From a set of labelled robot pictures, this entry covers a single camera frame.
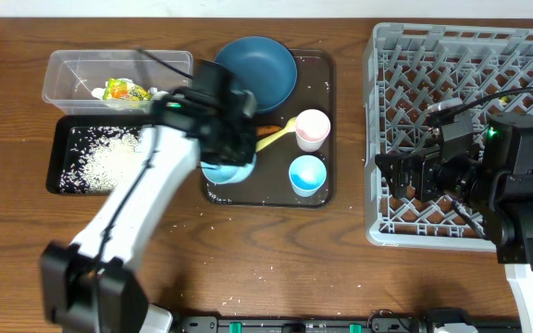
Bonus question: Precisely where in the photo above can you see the light blue bowl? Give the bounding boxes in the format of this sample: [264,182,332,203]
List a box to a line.
[201,154,257,185]

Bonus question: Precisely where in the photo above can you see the white tissue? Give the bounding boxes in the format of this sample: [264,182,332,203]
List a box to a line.
[91,87,167,111]

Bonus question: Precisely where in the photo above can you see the light blue plastic cup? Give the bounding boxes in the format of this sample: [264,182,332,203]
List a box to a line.
[288,154,328,197]

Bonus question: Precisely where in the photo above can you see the yellow snack wrapper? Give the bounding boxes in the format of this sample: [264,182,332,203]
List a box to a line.
[102,78,152,101]

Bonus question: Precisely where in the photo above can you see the white rice grains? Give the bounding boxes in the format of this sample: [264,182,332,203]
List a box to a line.
[57,126,140,194]

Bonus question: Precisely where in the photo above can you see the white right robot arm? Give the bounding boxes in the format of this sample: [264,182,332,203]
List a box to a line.
[375,113,533,332]

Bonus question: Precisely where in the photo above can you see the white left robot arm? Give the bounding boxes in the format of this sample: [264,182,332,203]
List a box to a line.
[39,87,257,332]

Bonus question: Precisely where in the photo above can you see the grey dishwasher rack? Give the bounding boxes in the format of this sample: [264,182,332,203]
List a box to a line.
[363,23,533,253]

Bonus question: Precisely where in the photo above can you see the orange carrot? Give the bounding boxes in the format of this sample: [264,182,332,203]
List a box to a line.
[256,125,281,137]

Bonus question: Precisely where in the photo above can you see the yellow plastic spoon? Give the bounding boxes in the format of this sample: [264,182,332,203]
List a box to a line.
[255,117,297,153]

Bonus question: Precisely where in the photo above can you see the dark brown serving tray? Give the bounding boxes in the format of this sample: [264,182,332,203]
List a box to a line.
[201,49,336,208]

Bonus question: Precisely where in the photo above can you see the dark blue plate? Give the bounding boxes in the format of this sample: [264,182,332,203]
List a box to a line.
[215,36,298,114]

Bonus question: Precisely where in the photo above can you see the pink plastic cup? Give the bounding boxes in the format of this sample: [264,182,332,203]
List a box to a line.
[295,109,331,153]

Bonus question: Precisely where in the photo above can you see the black tray bin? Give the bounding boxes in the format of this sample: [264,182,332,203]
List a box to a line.
[45,115,149,195]

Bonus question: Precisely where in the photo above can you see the clear plastic bin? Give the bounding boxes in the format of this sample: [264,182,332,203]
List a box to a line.
[42,50,193,115]

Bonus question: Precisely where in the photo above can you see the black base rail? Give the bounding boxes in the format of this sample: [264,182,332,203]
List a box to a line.
[168,308,522,333]

